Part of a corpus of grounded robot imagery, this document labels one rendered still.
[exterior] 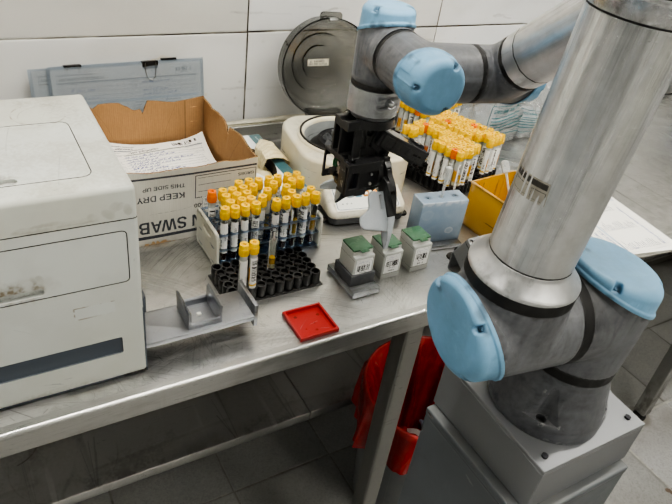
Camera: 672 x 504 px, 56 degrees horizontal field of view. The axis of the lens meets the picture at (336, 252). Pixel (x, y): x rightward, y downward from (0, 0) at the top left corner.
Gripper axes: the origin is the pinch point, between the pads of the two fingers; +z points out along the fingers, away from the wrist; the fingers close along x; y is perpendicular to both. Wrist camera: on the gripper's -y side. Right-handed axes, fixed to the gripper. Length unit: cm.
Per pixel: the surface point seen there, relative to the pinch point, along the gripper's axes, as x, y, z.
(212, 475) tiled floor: -30, 12, 99
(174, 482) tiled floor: -33, 22, 99
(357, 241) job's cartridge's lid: -0.7, -0.1, 3.8
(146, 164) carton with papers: -40.5, 23.5, 5.7
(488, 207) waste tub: -2.6, -32.8, 4.9
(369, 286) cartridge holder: 3.8, -0.8, 10.5
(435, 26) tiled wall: -55, -56, -14
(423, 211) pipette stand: -4.2, -17.1, 3.5
